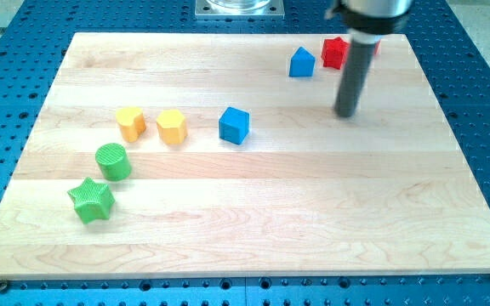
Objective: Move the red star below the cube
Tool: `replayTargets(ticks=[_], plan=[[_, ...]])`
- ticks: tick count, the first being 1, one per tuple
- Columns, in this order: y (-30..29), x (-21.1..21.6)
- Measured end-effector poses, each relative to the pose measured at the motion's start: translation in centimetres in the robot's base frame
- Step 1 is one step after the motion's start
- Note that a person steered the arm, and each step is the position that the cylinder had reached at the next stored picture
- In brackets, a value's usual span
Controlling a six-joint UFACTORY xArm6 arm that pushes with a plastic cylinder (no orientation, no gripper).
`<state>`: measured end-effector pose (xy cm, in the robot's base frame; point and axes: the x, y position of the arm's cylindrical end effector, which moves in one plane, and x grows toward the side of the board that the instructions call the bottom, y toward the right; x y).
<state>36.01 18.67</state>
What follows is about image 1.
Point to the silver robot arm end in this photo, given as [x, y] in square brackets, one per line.
[369, 20]

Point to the blue cube block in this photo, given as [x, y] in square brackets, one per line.
[234, 125]

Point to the red star block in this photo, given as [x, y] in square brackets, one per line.
[334, 52]

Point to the green star block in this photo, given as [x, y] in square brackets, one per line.
[92, 201]

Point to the yellow hexagon block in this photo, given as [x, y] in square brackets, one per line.
[171, 125]

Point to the light wooden board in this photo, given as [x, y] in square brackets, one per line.
[386, 192]

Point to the blue pentagon house block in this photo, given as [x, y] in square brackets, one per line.
[302, 63]

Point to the yellow heart block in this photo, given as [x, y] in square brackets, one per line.
[131, 123]

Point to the green cylinder block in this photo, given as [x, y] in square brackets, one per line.
[113, 162]

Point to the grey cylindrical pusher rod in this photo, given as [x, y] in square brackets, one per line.
[353, 78]

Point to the red block behind rod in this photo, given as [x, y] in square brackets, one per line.
[376, 48]

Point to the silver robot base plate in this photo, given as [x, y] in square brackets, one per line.
[238, 9]

